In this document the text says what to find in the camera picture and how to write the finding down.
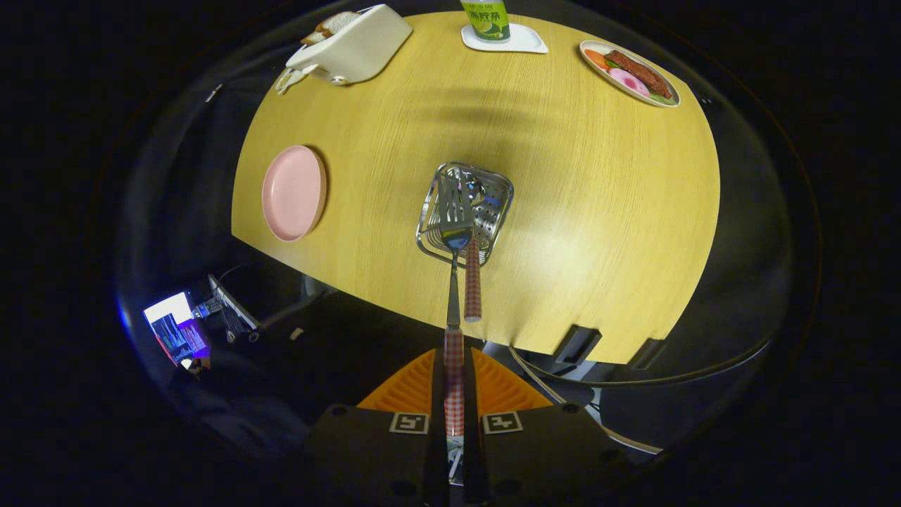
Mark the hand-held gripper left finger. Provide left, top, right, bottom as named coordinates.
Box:
left=304, top=349, right=449, bottom=507

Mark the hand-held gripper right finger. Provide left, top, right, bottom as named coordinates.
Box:
left=462, top=349, right=634, bottom=507

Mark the spoon with red checked handle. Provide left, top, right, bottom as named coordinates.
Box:
left=429, top=225, right=484, bottom=323

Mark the fork with red checked handle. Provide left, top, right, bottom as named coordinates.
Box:
left=436, top=173, right=476, bottom=437

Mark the perforated metal tray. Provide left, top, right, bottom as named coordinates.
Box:
left=416, top=162, right=515, bottom=267

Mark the grey flat device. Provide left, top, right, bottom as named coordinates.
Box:
left=208, top=275, right=261, bottom=342

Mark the pink plate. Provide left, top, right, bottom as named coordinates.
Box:
left=261, top=145, right=328, bottom=243

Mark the lit computer screen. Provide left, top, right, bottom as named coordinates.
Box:
left=143, top=292, right=212, bottom=367

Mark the pink ham slice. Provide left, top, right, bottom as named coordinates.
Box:
left=608, top=68, right=651, bottom=98

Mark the small white snack dish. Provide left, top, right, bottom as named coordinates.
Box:
left=275, top=67, right=307, bottom=96

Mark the white coaster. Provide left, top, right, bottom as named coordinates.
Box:
left=461, top=23, right=548, bottom=54

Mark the white toaster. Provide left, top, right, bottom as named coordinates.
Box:
left=285, top=4, right=413, bottom=87

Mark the white plate of food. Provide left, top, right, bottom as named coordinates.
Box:
left=579, top=39, right=681, bottom=108

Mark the brown meat strip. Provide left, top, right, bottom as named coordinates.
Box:
left=605, top=49, right=673, bottom=98

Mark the green label drink bottle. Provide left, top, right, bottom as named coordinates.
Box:
left=460, top=0, right=511, bottom=43

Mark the large bread slice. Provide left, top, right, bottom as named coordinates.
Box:
left=315, top=11, right=361, bottom=36

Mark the black table leg bracket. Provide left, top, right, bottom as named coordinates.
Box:
left=629, top=339, right=666, bottom=370
left=554, top=325, right=603, bottom=363

